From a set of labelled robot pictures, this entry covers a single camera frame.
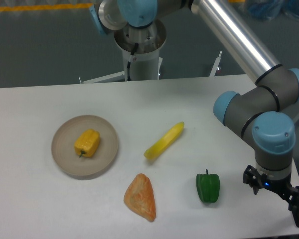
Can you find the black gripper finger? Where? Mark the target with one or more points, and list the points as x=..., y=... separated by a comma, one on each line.
x=291, y=195
x=253, y=178

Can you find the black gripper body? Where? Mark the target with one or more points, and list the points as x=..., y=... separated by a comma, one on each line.
x=278, y=182

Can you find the yellow bell pepper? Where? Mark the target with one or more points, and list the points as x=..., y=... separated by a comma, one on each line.
x=87, y=143

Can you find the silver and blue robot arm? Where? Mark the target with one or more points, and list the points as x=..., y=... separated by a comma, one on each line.
x=256, y=116

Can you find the green bell pepper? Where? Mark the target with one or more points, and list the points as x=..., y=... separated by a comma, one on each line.
x=208, y=187

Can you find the beige round plate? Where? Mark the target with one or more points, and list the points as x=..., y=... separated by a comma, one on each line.
x=84, y=168

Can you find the yellow banana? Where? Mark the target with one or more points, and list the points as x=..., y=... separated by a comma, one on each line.
x=159, y=147

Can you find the orange triangular bread pastry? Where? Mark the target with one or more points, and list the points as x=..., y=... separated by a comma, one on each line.
x=139, y=197

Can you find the blue plastic bags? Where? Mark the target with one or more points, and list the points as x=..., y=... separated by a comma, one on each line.
x=270, y=9

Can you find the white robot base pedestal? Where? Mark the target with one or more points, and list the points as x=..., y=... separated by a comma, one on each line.
x=147, y=55

